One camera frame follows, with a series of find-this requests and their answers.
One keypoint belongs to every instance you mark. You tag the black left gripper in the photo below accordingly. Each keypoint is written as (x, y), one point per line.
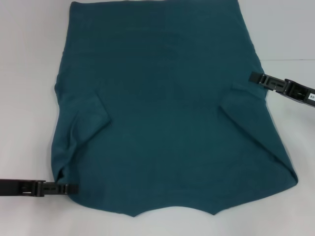
(17, 188)

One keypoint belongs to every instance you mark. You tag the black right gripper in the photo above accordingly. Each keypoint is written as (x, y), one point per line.
(300, 93)

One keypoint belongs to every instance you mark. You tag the teal blue t-shirt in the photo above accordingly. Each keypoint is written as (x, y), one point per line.
(167, 110)

